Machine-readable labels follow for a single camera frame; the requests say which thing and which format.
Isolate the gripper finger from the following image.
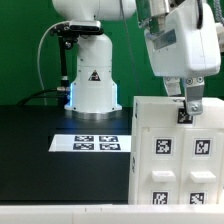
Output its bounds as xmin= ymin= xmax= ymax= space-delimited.
xmin=183 ymin=77 xmax=205 ymax=116
xmin=163 ymin=77 xmax=181 ymax=96

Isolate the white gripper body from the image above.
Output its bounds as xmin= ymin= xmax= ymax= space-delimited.
xmin=144 ymin=2 xmax=221 ymax=78

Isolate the white cabinet top block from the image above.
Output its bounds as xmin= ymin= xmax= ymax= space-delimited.
xmin=132 ymin=96 xmax=224 ymax=130

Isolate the white cabinet body box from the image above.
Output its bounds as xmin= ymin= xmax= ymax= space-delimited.
xmin=127 ymin=116 xmax=224 ymax=206

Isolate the white cabinet door panel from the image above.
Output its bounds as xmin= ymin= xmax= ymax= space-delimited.
xmin=137 ymin=128 xmax=184 ymax=205

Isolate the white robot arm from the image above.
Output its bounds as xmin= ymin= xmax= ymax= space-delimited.
xmin=52 ymin=0 xmax=222 ymax=116

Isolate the white marker sheet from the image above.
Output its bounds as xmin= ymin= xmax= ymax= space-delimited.
xmin=49 ymin=134 xmax=131 ymax=153

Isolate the grey camera cable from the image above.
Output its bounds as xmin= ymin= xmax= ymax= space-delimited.
xmin=36 ymin=22 xmax=69 ymax=107

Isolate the black cable on table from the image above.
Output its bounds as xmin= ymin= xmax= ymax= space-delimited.
xmin=16 ymin=89 xmax=66 ymax=108

